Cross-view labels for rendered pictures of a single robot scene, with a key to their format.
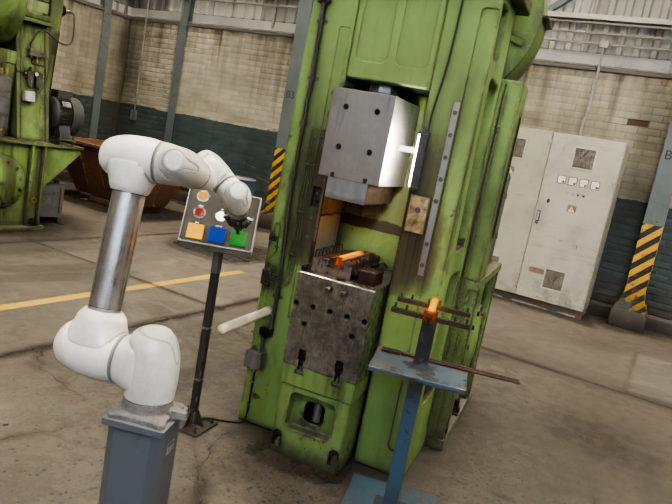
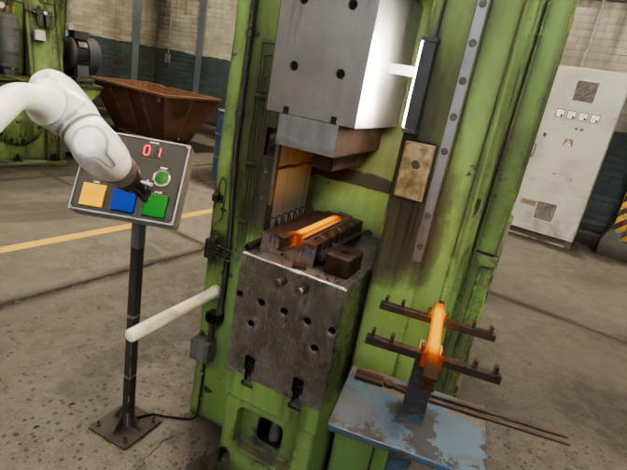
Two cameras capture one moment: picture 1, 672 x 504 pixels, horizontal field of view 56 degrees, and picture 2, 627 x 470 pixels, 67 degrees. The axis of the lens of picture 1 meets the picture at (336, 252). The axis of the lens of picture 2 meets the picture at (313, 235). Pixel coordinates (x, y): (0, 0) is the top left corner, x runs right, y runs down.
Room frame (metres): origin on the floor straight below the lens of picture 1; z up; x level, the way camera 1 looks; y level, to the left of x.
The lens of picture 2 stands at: (1.46, -0.15, 1.49)
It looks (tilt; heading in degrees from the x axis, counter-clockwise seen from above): 18 degrees down; 3
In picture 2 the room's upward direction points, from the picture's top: 10 degrees clockwise
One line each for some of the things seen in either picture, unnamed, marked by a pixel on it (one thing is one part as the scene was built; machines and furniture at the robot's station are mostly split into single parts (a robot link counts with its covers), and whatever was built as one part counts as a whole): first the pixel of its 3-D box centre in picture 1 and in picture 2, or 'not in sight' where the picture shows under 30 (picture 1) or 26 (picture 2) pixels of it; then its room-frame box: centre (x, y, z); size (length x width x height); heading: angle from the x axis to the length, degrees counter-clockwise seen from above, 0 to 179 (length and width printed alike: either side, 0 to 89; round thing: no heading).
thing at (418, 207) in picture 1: (417, 214); (414, 171); (2.92, -0.33, 1.27); 0.09 x 0.02 x 0.17; 70
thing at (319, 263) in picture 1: (347, 262); (315, 232); (3.10, -0.06, 0.96); 0.42 x 0.20 x 0.09; 160
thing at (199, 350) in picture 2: (255, 358); (203, 348); (3.13, 0.31, 0.36); 0.09 x 0.07 x 0.12; 70
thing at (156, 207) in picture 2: (238, 239); (155, 205); (2.90, 0.45, 1.01); 0.07 x 0.05 x 0.07; 95
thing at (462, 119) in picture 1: (436, 239); (440, 202); (3.11, -0.47, 1.15); 0.44 x 0.26 x 2.30; 160
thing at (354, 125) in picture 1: (379, 140); (360, 58); (3.08, -0.10, 1.56); 0.42 x 0.39 x 0.40; 160
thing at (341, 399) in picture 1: (331, 400); (298, 403); (3.09, -0.12, 0.23); 0.55 x 0.37 x 0.47; 160
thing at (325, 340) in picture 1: (348, 315); (317, 302); (3.09, -0.12, 0.69); 0.56 x 0.38 x 0.45; 160
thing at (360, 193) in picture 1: (361, 190); (333, 132); (3.10, -0.06, 1.32); 0.42 x 0.20 x 0.10; 160
